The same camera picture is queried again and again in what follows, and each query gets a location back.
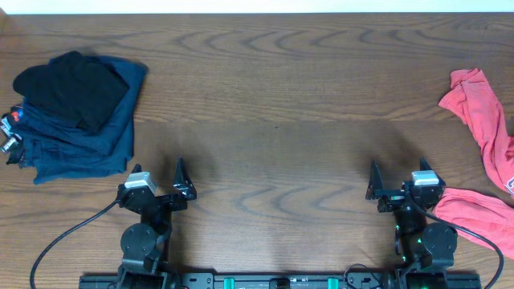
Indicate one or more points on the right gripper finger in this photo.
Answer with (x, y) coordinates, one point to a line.
(424, 165)
(375, 188)

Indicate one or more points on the dark garment with printed graphics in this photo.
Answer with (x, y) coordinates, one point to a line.
(13, 144)

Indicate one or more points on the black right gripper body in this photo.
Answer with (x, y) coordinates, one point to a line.
(392, 200)

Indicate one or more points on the navy blue folded garment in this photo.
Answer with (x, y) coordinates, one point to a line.
(57, 150)

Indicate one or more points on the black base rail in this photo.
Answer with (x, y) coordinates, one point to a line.
(353, 279)

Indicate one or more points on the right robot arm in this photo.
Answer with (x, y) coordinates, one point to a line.
(427, 249)

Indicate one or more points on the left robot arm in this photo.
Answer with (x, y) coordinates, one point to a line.
(145, 244)

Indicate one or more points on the black folded garment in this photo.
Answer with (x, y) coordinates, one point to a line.
(82, 90)

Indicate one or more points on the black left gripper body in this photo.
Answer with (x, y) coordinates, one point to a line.
(169, 205)

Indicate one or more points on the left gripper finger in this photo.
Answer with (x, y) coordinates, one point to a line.
(137, 169)
(182, 181)

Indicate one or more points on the red t-shirt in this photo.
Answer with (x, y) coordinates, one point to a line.
(472, 100)

